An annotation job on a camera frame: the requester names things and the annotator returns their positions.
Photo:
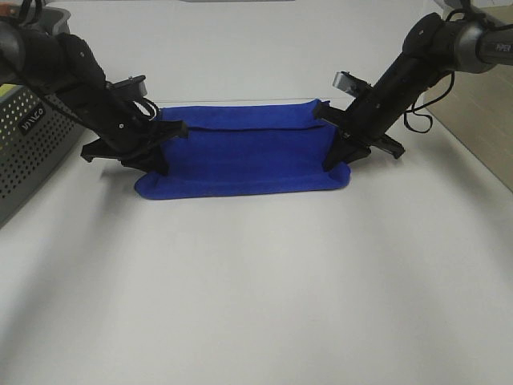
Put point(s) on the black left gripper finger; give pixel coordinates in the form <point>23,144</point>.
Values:
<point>344,149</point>

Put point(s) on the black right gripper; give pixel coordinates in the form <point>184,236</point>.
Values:
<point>365,119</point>

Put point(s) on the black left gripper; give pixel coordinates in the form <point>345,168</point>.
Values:
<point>129,130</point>

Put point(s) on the blue microfibre towel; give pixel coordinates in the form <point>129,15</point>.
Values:
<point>245,150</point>

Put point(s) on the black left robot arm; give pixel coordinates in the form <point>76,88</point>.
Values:
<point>176,142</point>

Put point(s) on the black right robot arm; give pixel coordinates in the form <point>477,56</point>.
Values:
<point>467,40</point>

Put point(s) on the beige storage box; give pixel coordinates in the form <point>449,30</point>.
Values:
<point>478,113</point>

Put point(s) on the grey perforated laundry basket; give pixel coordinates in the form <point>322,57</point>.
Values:
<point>36,132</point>

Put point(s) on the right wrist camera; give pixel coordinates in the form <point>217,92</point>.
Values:
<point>350,84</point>

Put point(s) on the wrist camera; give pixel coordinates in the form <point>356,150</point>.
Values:
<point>350,84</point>
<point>131,88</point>

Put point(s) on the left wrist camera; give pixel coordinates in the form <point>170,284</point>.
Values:
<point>131,88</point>

